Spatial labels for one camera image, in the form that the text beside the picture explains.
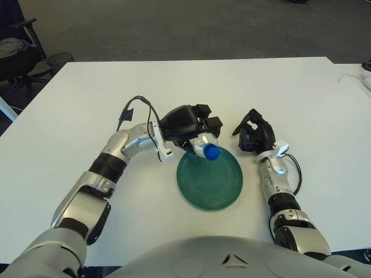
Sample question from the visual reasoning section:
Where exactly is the grey cloth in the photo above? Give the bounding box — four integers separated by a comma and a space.
0, 37, 28, 56

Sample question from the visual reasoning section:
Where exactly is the black office chair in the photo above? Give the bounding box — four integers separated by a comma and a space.
0, 0, 49, 96

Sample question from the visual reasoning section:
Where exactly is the white table leg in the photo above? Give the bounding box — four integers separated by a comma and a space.
0, 95, 20, 121

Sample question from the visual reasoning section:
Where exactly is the clear bottle with blue cap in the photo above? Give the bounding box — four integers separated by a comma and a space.
190, 134, 220, 161

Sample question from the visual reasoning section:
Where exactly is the black wire mesh bin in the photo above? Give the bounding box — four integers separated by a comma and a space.
47, 52, 75, 76

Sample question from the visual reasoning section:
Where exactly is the thin white cable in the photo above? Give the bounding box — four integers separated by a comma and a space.
337, 74, 362, 83

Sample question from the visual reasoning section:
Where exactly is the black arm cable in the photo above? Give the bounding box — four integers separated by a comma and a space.
117, 94, 165, 163
285, 153, 303, 196

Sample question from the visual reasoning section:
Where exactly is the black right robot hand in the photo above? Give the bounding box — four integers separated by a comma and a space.
231, 108, 276, 153

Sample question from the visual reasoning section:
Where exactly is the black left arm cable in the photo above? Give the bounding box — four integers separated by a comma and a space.
117, 94, 165, 163

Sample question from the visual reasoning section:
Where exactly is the green ribbed plate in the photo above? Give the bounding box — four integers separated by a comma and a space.
176, 146, 244, 213

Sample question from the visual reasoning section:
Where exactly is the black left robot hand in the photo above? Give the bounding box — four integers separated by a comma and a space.
159, 103, 224, 154

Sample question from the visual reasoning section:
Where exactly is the grey robot torso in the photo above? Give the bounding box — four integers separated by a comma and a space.
107, 235, 371, 278

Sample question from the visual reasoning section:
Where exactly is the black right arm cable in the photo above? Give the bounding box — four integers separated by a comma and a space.
285, 153, 303, 196

